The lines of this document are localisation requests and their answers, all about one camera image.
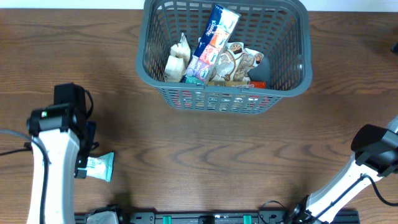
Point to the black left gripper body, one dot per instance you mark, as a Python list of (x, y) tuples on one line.
[(86, 141)]

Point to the white paper label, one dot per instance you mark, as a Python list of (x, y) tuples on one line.
[(101, 167)]

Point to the beige cookie bag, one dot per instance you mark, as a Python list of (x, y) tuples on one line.
[(178, 60), (227, 62)]

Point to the Kleenex tissue multipack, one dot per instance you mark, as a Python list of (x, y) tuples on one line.
[(220, 26)]

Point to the cookie bag with clear window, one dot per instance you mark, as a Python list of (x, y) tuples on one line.
[(250, 59)]

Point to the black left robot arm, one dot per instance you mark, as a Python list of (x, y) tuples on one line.
[(60, 145)]

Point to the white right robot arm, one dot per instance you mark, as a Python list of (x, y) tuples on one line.
[(374, 157)]

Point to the grey plastic basket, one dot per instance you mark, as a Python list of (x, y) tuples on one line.
[(277, 29)]

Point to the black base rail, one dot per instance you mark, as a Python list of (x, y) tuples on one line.
[(271, 215)]

